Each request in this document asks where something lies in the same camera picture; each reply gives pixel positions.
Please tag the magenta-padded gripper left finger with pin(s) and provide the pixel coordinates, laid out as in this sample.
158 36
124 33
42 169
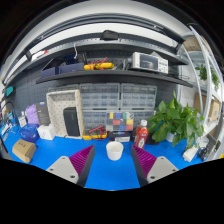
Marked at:
63 168

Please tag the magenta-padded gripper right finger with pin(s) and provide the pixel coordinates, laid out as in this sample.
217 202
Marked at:
161 168

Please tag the red drink bottle white cap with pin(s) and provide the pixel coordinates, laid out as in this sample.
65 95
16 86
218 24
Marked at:
141 135

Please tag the flat black case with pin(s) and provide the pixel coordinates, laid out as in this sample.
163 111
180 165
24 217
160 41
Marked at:
152 140

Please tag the white plastic block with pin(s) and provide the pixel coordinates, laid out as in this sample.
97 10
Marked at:
190 154

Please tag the brown cardboard box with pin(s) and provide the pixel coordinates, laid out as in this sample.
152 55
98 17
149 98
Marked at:
24 150

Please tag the yellow multimeter with red leads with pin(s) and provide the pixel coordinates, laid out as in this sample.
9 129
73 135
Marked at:
95 135

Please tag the black speaker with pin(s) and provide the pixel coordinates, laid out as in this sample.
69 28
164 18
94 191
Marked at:
71 121

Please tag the green potted plant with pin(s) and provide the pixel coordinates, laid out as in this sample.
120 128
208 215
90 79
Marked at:
175 121

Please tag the blue box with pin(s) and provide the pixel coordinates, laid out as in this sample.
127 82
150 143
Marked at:
29 132

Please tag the black box with white label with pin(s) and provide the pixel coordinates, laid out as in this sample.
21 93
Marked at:
119 136

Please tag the grey parts drawer cabinet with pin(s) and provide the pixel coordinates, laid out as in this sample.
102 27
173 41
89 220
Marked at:
93 119
99 96
143 116
138 96

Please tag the dark grey box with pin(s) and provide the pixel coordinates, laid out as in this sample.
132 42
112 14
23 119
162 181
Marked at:
42 113

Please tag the purple plastic bag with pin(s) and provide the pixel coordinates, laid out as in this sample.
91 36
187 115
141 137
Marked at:
32 115

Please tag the clear organizer box colourful parts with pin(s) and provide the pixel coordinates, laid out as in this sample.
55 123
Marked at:
120 121

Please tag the white dotted tray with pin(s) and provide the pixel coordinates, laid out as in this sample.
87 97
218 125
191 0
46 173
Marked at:
61 100

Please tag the white shelf rack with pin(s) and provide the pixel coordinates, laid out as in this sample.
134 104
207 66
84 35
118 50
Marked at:
206 100

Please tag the teal bin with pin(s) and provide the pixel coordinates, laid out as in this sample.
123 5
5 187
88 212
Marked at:
9 91

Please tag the dark grey overhead shelf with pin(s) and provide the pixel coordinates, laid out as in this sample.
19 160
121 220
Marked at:
106 76

